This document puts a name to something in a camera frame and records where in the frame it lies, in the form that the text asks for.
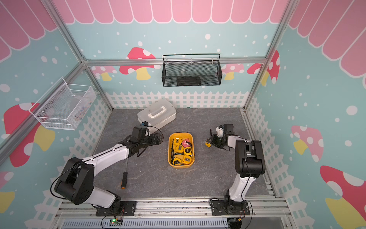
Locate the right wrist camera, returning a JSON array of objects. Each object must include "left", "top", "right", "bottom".
[{"left": 216, "top": 124, "right": 234, "bottom": 137}]

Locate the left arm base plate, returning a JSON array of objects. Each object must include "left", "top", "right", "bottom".
[{"left": 95, "top": 200, "right": 137, "bottom": 217}]

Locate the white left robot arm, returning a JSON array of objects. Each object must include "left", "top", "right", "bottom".
[{"left": 51, "top": 133, "right": 164, "bottom": 213}]

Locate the orange black screwdriver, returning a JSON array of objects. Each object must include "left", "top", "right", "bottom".
[{"left": 121, "top": 159, "right": 128, "bottom": 189}]

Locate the grey slotted cable duct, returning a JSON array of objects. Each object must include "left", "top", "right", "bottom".
[{"left": 58, "top": 218, "right": 229, "bottom": 229}]

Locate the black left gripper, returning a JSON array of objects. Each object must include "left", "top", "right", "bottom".
[{"left": 139, "top": 132, "right": 164, "bottom": 148}]

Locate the yellow tape measure top clip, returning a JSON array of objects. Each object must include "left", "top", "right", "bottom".
[{"left": 173, "top": 138, "right": 183, "bottom": 146}]

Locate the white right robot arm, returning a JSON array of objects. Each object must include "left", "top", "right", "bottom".
[{"left": 206, "top": 134, "right": 266, "bottom": 209}]

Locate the yellow tape measure 3m label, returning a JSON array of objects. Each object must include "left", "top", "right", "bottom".
[{"left": 172, "top": 145, "right": 184, "bottom": 155}]

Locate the green circuit board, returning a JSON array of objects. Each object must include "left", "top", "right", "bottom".
[{"left": 108, "top": 219, "right": 123, "bottom": 227}]

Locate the black wire mesh basket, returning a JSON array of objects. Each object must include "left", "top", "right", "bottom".
[{"left": 162, "top": 53, "right": 223, "bottom": 87}]

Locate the yellow tape measure metal clip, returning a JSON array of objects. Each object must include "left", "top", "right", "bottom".
[{"left": 182, "top": 155, "right": 192, "bottom": 165}]

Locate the white plastic lidded case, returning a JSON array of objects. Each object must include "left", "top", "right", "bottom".
[{"left": 137, "top": 98, "right": 176, "bottom": 134}]

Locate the white wire mesh basket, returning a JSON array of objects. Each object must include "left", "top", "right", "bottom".
[{"left": 29, "top": 78, "right": 97, "bottom": 131}]

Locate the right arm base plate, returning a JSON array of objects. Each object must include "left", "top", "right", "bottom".
[{"left": 209, "top": 198, "right": 251, "bottom": 216}]

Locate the yellow plastic storage box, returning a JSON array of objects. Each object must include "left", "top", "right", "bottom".
[{"left": 168, "top": 132, "right": 195, "bottom": 169}]

